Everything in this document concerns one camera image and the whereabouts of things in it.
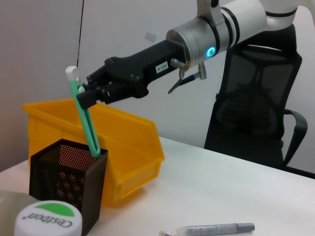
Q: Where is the grey marker pen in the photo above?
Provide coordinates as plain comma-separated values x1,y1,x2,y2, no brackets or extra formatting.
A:
175,222,256,236

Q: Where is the small white wall plate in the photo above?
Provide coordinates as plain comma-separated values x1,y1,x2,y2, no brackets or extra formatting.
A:
144,31,158,42

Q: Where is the yellow plastic bin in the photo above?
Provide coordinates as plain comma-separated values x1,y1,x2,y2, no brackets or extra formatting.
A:
22,98,165,208

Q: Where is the clear green-label water bottle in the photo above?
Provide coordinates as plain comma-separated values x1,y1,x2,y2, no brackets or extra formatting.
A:
14,200,83,236

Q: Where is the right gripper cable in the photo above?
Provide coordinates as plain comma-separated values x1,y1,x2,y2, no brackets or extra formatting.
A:
167,58,208,95

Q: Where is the black background furniture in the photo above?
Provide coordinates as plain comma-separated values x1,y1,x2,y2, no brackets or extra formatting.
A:
204,24,315,180

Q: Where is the thin black wall cable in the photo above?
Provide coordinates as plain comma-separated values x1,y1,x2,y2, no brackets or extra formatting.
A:
76,0,86,68

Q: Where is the black mesh pen holder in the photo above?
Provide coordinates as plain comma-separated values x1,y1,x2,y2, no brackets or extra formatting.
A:
29,139,109,236

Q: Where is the green utility knife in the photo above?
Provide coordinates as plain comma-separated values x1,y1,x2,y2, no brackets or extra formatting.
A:
65,65,101,158

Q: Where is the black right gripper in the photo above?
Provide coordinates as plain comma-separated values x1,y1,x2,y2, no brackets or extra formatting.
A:
77,40,188,109

